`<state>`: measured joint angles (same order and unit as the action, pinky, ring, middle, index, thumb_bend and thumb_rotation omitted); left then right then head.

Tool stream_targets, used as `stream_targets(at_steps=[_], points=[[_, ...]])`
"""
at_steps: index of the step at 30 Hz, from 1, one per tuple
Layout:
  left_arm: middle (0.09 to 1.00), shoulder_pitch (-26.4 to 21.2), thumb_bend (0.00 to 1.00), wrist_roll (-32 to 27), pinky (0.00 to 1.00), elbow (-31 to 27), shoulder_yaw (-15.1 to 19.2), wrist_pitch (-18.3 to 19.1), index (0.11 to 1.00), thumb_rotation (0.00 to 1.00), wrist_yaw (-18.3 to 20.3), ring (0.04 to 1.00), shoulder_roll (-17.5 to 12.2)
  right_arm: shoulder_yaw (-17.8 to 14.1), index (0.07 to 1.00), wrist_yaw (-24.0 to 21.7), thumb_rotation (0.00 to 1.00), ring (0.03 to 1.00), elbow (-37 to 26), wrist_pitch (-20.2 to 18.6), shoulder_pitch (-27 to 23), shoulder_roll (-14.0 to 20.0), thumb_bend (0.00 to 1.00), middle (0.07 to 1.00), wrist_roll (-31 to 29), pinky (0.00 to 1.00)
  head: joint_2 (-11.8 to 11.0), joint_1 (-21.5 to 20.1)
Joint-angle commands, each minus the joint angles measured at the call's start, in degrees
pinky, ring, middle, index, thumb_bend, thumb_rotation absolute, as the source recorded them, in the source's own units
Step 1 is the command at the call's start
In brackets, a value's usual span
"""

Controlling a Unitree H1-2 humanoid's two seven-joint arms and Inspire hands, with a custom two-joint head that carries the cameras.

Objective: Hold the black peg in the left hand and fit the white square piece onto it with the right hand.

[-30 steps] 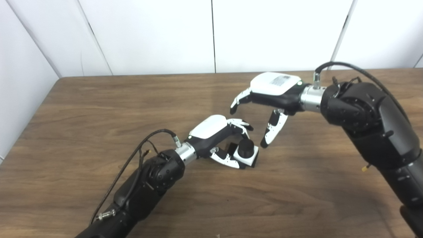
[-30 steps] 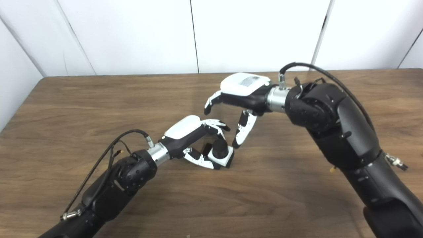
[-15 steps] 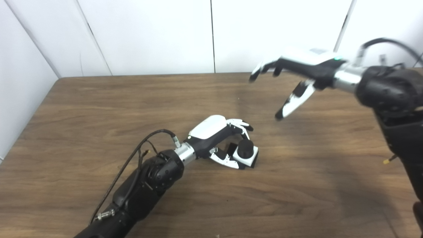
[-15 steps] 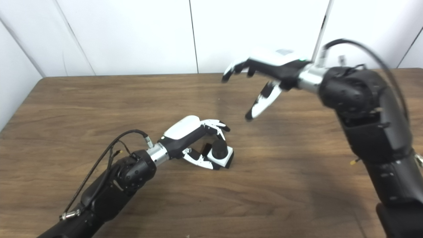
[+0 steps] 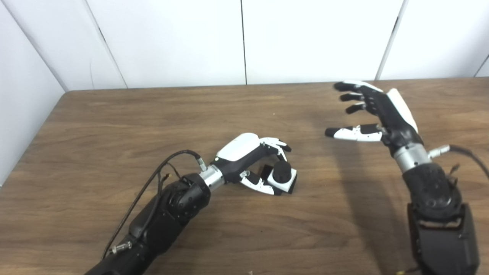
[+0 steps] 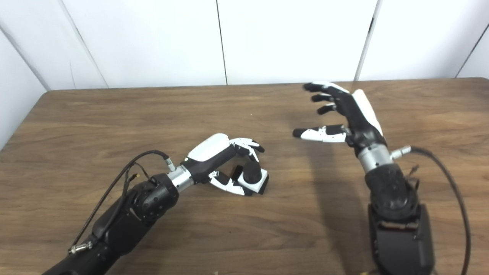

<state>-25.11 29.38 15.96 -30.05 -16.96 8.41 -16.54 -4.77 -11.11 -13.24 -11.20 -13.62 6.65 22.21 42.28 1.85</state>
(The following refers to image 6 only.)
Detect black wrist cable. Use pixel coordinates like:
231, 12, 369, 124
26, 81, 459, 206
68, 150, 176, 256
390, 146, 471, 275

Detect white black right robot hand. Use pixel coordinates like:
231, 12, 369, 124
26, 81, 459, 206
292, 81, 387, 158

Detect thin right wrist wires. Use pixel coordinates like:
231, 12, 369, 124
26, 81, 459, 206
406, 164, 421, 192

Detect thin left wrist wires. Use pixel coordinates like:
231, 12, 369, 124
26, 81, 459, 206
122, 164, 159, 199

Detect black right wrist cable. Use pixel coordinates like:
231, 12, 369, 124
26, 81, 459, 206
390, 146, 471, 275

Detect white square piece with hole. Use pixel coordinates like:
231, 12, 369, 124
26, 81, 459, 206
237, 168, 269, 195

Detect thin wrist wires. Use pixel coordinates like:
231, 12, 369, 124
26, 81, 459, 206
406, 164, 421, 192
122, 164, 159, 199

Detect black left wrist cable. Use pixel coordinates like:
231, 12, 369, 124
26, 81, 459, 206
68, 150, 176, 256

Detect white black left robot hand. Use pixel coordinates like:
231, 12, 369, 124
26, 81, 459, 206
180, 133, 265, 196

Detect black peg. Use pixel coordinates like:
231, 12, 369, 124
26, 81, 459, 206
231, 162, 269, 196

